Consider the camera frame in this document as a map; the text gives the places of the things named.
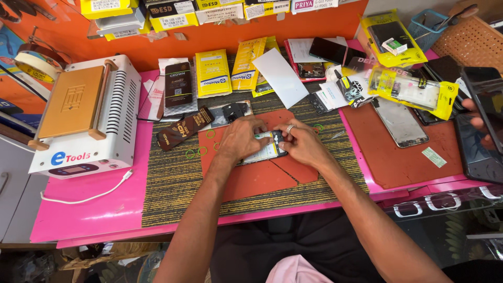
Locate person's right hand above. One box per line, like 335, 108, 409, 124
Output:
274, 118, 335, 170

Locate person's left hand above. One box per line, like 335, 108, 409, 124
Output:
218, 116, 272, 163

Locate smartphone with white battery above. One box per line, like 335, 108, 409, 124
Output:
237, 130, 290, 166

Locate small red rubber mat piece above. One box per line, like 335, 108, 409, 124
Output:
270, 154, 319, 184

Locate small black phone part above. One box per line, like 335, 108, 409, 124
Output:
306, 92, 335, 116

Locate yellow packet with dark part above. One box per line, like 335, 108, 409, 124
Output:
251, 36, 282, 98

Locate white blank card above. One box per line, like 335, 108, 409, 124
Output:
252, 47, 310, 110

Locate large red rubber mat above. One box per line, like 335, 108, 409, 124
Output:
198, 109, 299, 203

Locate white paper slips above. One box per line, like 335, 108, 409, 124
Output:
315, 81, 349, 111

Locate black glue bottle yellow label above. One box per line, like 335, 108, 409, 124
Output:
333, 69, 354, 101

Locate yellow packet with white label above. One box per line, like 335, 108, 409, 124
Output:
231, 37, 268, 92
195, 49, 233, 98

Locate black packet with web print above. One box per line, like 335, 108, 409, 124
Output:
346, 78, 375, 109

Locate pink raised board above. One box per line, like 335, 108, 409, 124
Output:
337, 39, 493, 195

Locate white bubble wrap pouch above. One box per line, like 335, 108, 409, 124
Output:
158, 58, 199, 117

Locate brown phone battery pack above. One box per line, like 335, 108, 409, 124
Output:
156, 106, 215, 152

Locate person's black trousers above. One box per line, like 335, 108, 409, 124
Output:
209, 208, 387, 283

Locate silver phone display back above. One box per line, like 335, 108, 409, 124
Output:
371, 97, 430, 149

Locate black screen protector packet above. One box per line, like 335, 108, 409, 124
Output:
164, 61, 193, 109

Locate red rubber work mat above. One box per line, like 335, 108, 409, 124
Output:
340, 103, 465, 190

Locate black yellow striped carpet mat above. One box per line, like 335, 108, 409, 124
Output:
141, 51, 370, 228

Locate clear yellow-edged packet with display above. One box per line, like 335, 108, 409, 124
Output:
368, 64, 460, 121

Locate black-rimmed glass screen panel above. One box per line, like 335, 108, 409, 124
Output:
136, 74, 166, 123

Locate small white green box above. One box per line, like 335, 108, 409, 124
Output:
381, 38, 408, 57

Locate person's pink shirt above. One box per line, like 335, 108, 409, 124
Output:
265, 254, 335, 283

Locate yellow packet with black screen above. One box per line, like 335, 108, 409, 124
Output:
359, 9, 428, 68

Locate green white sticker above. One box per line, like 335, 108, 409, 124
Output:
421, 146, 448, 169

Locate shelf of labelled parts boxes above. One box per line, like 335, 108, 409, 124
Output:
80, 0, 339, 42

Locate stack of black phones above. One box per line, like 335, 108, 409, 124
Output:
410, 55, 473, 127

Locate blue plastic basket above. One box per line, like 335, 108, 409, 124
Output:
407, 8, 449, 53

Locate black phone back cover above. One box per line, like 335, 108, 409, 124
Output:
453, 113, 503, 186

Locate white screen separator machine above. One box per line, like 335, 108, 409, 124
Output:
28, 54, 142, 180

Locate black smartphone with glossy screen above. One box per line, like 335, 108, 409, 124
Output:
460, 66, 503, 155

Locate tan perforated basket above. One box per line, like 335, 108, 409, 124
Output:
431, 15, 503, 74

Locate heap of paper scraps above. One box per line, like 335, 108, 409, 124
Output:
58, 241, 166, 283

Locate tape roll with yellow core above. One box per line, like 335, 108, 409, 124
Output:
13, 51, 64, 84

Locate white cabinet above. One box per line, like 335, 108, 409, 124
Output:
0, 133, 50, 245

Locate hanging black tools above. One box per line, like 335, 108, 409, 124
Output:
0, 0, 57, 23

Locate phone frame with black part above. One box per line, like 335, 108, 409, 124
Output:
200, 100, 254, 131

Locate phone circuit board frame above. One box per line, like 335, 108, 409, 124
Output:
297, 62, 326, 79

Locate chrome drawer handle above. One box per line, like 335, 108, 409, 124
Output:
424, 192, 462, 211
479, 186, 503, 200
392, 201, 424, 219

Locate white charging cable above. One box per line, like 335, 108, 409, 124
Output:
40, 169, 134, 205

